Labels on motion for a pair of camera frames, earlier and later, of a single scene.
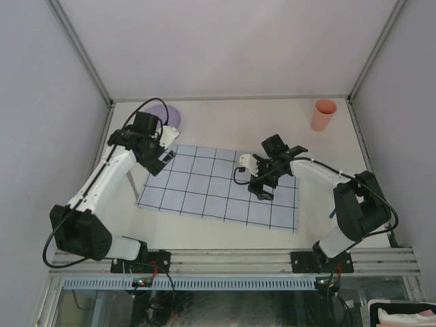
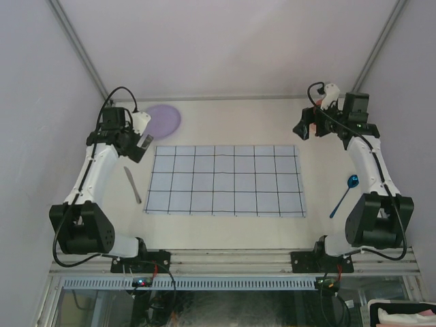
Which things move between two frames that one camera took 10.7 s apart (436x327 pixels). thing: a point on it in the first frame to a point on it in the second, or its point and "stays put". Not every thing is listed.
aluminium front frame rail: (374, 262) stays put
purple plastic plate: (160, 111) stays put
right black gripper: (257, 189) to (302, 128)
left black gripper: (154, 165) to (135, 152)
